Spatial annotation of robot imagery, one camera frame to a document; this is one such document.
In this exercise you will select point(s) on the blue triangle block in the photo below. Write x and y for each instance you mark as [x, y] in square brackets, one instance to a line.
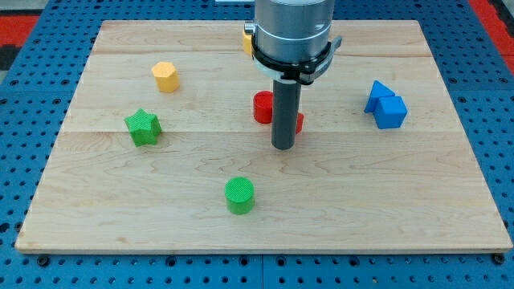
[378, 90]

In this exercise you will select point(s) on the yellow block behind arm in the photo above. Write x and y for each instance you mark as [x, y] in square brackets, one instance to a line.
[247, 43]

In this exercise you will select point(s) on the wooden board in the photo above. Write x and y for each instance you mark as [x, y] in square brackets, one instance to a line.
[345, 187]

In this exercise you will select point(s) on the red cylinder block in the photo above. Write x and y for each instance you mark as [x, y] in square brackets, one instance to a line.
[262, 107]

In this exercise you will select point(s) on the green star block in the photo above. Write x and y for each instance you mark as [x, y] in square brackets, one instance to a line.
[143, 127]

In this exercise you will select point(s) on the yellow hexagon block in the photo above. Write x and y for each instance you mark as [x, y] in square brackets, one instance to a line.
[166, 76]

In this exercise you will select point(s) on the red block behind rod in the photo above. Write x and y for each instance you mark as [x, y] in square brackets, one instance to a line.
[299, 122]

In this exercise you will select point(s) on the green cylinder block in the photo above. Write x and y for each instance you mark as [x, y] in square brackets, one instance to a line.
[239, 194]

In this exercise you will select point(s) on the blue cube block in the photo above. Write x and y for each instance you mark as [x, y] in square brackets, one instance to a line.
[390, 112]

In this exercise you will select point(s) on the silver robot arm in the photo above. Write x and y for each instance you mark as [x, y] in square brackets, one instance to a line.
[292, 31]

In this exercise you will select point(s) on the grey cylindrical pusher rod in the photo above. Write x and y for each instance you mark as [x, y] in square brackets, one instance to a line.
[286, 101]

